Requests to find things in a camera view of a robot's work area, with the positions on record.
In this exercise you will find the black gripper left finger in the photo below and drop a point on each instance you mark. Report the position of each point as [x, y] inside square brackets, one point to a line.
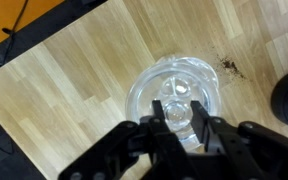
[124, 150]

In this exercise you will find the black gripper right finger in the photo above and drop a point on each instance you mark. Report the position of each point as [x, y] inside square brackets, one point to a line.
[250, 150]

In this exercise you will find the clear glass jar lid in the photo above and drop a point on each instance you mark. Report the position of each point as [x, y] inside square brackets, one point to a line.
[177, 85]

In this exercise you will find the clear glass jar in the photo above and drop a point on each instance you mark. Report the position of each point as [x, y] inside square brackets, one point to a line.
[130, 100]

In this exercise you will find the spilled coffee grounds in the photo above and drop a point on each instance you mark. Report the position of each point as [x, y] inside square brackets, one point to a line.
[230, 65]

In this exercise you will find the orange floor mat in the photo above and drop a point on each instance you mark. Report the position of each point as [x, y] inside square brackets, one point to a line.
[4, 16]

